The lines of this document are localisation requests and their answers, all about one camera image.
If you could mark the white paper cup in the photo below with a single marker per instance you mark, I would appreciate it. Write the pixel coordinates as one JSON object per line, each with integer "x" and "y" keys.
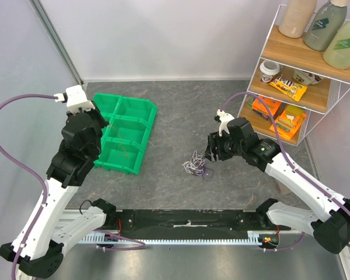
{"x": 269, "y": 70}

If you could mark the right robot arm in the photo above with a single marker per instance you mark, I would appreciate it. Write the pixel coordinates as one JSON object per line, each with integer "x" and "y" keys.
{"x": 328, "y": 216}

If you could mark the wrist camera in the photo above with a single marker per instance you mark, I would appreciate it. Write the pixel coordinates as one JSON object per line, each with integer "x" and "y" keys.
{"x": 223, "y": 119}
{"x": 75, "y": 99}

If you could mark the grey-green pump bottle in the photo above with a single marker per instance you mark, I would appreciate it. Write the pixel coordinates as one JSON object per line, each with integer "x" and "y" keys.
{"x": 327, "y": 21}

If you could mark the white wire shelf rack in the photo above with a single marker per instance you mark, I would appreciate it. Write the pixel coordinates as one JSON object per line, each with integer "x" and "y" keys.
{"x": 326, "y": 85}

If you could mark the green compartment bin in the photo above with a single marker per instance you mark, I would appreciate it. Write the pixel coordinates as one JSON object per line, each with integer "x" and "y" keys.
{"x": 124, "y": 141}

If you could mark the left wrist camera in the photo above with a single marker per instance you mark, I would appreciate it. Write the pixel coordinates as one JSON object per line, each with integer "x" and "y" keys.
{"x": 75, "y": 99}

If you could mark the light green pump bottle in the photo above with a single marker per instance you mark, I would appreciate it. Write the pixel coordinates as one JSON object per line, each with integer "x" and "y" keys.
{"x": 337, "y": 54}

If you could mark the beige pump bottle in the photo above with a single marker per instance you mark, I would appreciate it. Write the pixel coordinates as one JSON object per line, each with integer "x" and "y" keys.
{"x": 296, "y": 17}

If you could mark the orange yellow snack box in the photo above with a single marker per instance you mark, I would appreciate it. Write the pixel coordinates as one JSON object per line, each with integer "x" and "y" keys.
{"x": 289, "y": 120}

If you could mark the yellow candy bag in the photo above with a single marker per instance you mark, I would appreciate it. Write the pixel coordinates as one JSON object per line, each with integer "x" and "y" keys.
{"x": 291, "y": 89}

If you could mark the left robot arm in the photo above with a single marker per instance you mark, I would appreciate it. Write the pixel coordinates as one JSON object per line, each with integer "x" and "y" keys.
{"x": 40, "y": 248}

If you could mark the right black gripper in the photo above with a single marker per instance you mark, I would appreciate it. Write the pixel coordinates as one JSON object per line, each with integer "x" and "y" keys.
{"x": 214, "y": 147}

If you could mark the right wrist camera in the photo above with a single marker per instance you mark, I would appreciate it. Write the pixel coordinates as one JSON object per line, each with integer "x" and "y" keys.
{"x": 223, "y": 119}

